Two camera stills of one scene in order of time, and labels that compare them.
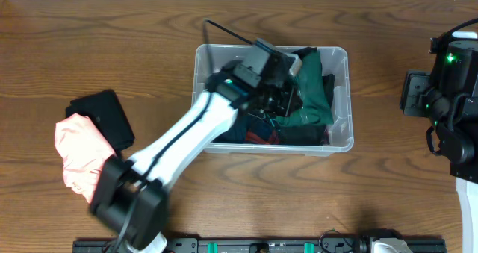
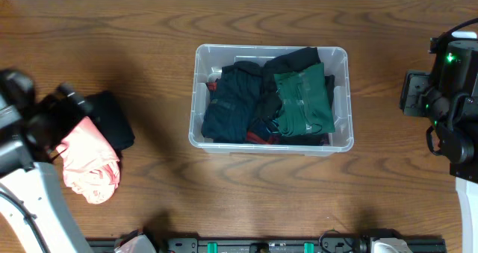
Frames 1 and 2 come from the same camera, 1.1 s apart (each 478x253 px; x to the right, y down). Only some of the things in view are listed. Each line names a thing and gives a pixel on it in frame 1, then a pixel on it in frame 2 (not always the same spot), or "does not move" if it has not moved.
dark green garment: x=315 y=109 does not move
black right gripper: x=423 y=87 does not move
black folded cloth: x=106 y=112 does not move
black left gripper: x=289 y=95 -> x=72 y=100
